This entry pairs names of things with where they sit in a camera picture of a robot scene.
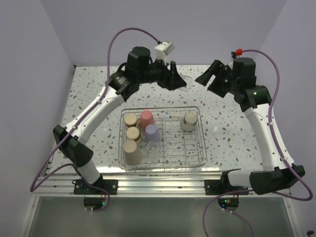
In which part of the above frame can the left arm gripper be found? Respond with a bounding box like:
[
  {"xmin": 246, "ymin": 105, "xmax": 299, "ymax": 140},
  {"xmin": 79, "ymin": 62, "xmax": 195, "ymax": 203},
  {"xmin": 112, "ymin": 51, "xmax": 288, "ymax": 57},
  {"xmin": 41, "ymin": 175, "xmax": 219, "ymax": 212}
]
[{"xmin": 138, "ymin": 56, "xmax": 186, "ymax": 90}]

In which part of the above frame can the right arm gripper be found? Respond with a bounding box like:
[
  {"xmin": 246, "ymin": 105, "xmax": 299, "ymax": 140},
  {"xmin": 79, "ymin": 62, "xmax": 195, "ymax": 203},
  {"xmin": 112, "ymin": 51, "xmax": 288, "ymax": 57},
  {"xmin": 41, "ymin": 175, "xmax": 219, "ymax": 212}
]
[{"xmin": 196, "ymin": 59, "xmax": 240, "ymax": 98}]

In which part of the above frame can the small clear glass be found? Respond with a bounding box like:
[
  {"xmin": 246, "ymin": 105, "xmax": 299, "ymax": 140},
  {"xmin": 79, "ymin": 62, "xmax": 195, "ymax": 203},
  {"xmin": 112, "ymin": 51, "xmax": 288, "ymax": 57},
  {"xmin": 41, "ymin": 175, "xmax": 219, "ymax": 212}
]
[{"xmin": 181, "ymin": 75, "xmax": 192, "ymax": 91}]

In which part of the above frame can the steel cork-band cup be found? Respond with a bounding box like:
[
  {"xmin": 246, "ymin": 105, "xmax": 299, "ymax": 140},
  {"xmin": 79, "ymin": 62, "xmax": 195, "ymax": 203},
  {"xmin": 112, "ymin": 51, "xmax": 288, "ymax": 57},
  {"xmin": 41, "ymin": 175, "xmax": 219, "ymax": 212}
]
[
  {"xmin": 181, "ymin": 112, "xmax": 198, "ymax": 132},
  {"xmin": 124, "ymin": 113, "xmax": 140, "ymax": 129}
]

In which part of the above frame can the coral red plastic cup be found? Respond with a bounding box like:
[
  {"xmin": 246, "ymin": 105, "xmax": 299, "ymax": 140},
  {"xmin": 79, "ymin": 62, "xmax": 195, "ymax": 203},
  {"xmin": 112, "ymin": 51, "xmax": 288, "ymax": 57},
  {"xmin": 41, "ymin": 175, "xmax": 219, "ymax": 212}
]
[{"xmin": 140, "ymin": 110, "xmax": 155, "ymax": 130}]

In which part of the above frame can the purple plastic cup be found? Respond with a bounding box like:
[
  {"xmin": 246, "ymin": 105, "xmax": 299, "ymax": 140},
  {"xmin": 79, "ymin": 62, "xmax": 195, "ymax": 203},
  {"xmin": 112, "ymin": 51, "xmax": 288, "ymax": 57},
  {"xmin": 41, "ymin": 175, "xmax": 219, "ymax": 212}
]
[{"xmin": 145, "ymin": 124, "xmax": 161, "ymax": 144}]

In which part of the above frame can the steel cup with cork band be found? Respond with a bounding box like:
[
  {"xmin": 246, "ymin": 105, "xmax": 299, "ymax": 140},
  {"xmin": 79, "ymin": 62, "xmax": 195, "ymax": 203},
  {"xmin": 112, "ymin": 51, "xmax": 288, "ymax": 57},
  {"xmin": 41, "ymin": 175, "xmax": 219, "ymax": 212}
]
[{"xmin": 126, "ymin": 126, "xmax": 142, "ymax": 145}]

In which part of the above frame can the large clear glass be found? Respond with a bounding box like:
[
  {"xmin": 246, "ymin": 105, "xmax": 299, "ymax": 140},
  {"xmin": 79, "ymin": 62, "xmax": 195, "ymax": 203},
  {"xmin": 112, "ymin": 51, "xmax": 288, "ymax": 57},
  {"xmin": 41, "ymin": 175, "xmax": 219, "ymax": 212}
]
[{"xmin": 146, "ymin": 141, "xmax": 162, "ymax": 160}]

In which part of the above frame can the tall beige cup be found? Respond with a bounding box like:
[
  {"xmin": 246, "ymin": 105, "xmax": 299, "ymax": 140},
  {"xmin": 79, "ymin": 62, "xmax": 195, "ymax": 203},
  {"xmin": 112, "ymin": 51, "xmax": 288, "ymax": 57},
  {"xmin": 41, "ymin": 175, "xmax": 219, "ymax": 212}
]
[{"xmin": 123, "ymin": 140, "xmax": 142, "ymax": 165}]

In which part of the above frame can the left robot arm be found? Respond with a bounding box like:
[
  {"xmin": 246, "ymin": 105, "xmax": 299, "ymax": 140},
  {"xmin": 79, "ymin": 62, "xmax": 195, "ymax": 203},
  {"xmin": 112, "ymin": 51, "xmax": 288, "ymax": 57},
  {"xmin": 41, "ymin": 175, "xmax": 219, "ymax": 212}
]
[{"xmin": 53, "ymin": 42, "xmax": 187, "ymax": 194}]

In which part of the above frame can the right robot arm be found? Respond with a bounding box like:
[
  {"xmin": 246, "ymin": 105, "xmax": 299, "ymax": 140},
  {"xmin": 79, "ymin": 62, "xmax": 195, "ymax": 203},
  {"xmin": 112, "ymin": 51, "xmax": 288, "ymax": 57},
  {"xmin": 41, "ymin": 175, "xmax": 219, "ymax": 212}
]
[{"xmin": 195, "ymin": 57, "xmax": 305, "ymax": 195}]

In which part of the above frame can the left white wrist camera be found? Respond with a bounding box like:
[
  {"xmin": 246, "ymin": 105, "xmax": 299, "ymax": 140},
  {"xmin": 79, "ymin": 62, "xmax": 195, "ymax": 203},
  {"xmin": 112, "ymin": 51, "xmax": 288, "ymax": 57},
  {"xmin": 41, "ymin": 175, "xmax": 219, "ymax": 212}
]
[{"xmin": 155, "ymin": 41, "xmax": 175, "ymax": 65}]

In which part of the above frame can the wire dish rack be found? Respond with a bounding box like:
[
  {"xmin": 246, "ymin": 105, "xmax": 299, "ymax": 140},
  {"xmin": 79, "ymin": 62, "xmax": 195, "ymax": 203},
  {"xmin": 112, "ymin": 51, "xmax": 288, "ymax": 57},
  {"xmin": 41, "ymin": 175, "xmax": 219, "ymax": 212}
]
[{"xmin": 118, "ymin": 106, "xmax": 207, "ymax": 170}]

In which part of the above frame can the aluminium rail frame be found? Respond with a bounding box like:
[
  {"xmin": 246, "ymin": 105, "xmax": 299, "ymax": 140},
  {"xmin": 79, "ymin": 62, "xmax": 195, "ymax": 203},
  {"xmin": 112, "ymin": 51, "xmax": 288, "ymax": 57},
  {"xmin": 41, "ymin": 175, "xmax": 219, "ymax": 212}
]
[{"xmin": 19, "ymin": 64, "xmax": 297, "ymax": 237}]

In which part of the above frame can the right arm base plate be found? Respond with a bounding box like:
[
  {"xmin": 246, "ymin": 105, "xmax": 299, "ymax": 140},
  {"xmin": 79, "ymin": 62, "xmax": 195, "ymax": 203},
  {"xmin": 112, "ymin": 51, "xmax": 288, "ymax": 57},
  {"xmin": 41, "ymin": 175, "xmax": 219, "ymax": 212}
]
[{"xmin": 204, "ymin": 180, "xmax": 249, "ymax": 195}]

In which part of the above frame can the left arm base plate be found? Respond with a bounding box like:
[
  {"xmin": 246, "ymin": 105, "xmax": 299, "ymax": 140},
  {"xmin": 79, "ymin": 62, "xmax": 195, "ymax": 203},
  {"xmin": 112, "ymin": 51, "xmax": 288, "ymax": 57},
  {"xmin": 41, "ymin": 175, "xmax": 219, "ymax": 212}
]
[{"xmin": 72, "ymin": 179, "xmax": 118, "ymax": 195}]

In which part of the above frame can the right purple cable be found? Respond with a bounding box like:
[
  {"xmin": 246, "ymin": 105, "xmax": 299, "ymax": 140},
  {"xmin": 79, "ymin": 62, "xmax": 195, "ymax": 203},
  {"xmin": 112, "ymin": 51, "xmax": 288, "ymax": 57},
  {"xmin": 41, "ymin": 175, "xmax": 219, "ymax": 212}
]
[{"xmin": 202, "ymin": 48, "xmax": 314, "ymax": 237}]

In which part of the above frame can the purple cable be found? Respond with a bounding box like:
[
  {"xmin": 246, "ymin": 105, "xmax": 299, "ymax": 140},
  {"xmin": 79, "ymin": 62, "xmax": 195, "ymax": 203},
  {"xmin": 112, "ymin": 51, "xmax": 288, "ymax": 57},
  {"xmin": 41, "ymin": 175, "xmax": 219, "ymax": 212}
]
[
  {"xmin": 202, "ymin": 48, "xmax": 314, "ymax": 237},
  {"xmin": 29, "ymin": 28, "xmax": 161, "ymax": 193}
]

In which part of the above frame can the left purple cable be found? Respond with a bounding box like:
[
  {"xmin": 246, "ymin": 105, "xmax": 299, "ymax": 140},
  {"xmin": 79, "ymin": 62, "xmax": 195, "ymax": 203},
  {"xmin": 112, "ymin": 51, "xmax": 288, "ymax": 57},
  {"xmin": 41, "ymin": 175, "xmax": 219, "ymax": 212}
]
[{"xmin": 29, "ymin": 28, "xmax": 161, "ymax": 193}]

